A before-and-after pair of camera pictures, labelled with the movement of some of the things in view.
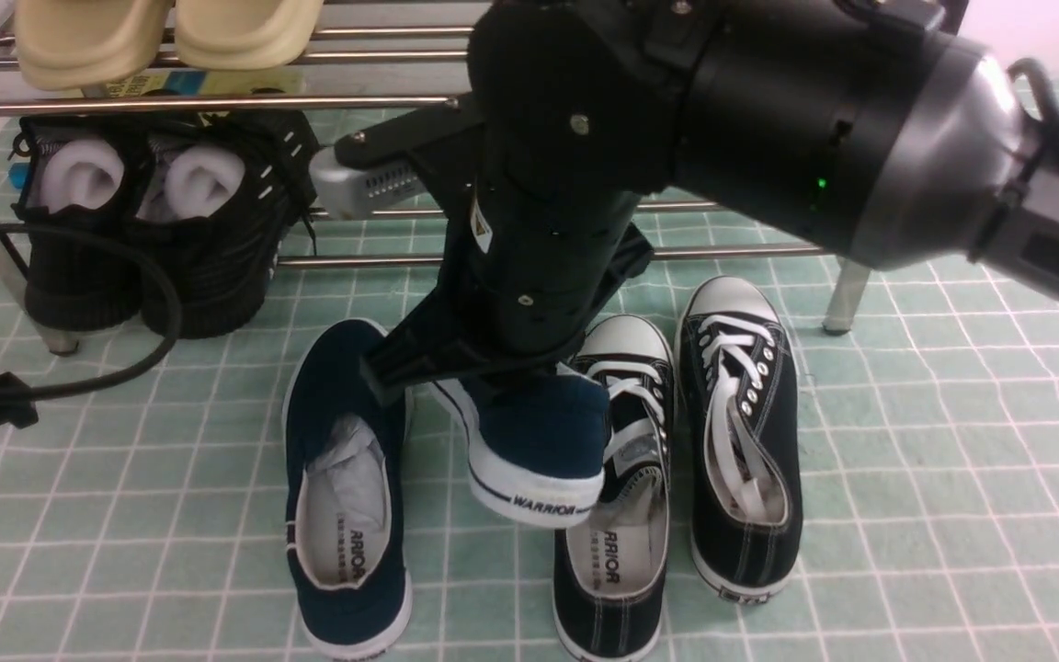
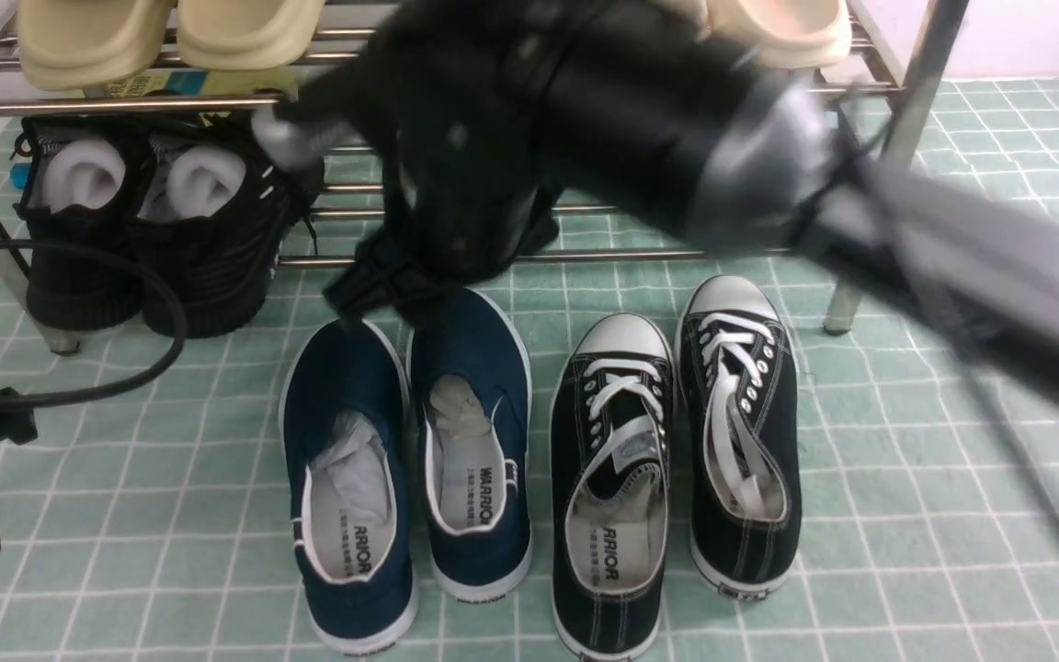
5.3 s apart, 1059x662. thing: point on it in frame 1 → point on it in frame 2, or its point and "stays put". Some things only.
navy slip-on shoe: (536, 444) → (472, 421)
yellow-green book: (276, 81) stays put
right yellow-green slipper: (238, 36) stays put
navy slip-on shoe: (346, 458) stays put
